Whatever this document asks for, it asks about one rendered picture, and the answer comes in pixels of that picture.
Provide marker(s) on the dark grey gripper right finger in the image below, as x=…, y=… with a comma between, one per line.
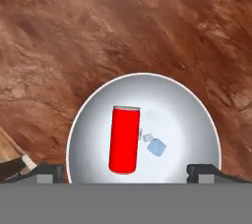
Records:
x=203, y=171

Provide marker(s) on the red soda can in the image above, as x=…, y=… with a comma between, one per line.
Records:
x=124, y=139

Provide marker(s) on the white bowl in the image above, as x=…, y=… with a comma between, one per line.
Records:
x=183, y=110

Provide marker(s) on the small clear ice cube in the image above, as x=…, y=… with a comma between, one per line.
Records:
x=147, y=137

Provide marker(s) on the dark stool with white edge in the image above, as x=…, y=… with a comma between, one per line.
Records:
x=14, y=166

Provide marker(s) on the large pale blue ice cube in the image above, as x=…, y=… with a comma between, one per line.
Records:
x=157, y=147

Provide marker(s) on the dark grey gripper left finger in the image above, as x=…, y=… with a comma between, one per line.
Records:
x=49, y=172

